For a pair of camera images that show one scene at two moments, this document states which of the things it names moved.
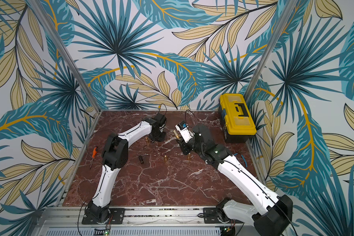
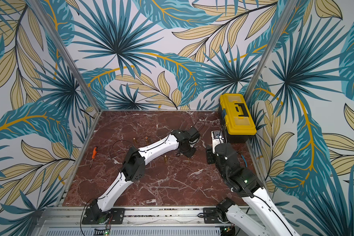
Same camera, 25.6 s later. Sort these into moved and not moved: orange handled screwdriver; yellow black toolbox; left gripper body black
Moved: left gripper body black
Not moved: orange handled screwdriver; yellow black toolbox
